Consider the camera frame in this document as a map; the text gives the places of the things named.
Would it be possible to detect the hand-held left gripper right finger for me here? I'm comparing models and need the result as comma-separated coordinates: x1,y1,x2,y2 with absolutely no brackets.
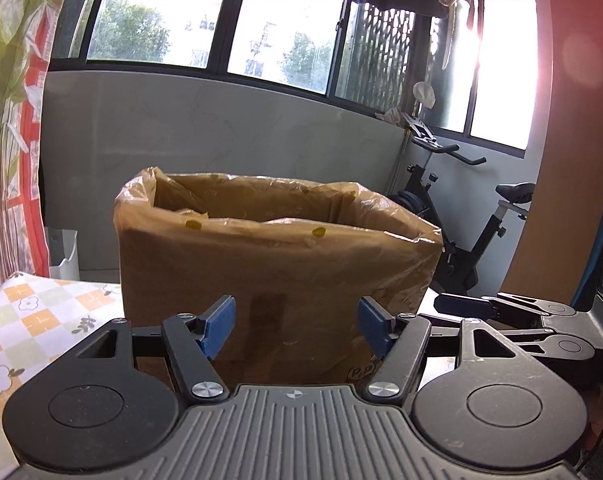
357,296,519,404

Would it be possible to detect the black exercise bike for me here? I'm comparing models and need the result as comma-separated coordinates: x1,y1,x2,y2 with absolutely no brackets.
386,112,537,296

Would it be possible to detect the curved wooden panel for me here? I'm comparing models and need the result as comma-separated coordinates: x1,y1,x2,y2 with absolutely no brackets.
499,0,603,306

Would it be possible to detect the white plastic bin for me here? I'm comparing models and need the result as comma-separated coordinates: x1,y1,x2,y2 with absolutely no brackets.
44,227,80,281

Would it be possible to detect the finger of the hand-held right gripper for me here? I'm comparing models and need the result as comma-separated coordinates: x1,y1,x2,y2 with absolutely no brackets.
434,291,579,320
499,327,598,362

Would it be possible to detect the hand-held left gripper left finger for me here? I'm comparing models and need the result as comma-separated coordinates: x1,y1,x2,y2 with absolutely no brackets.
76,295,237,404

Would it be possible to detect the cardboard box with plastic liner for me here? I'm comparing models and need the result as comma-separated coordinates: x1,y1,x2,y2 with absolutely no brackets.
112,166,443,386

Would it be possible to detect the printed curtain with plant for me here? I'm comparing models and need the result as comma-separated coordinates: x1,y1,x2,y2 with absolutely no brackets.
0,0,65,306

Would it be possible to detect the perforated window screen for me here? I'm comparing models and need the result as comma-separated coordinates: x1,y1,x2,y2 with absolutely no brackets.
340,1,415,113

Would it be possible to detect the white hanging cloth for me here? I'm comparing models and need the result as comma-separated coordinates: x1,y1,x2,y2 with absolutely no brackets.
412,81,436,109

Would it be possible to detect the checked floral tablecloth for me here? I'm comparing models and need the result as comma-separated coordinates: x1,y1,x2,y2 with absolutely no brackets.
0,271,127,480

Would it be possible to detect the black framed window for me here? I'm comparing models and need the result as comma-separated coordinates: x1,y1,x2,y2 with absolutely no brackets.
49,0,539,153

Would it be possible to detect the beige rag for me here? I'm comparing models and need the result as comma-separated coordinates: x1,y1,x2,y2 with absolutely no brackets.
375,106,408,126

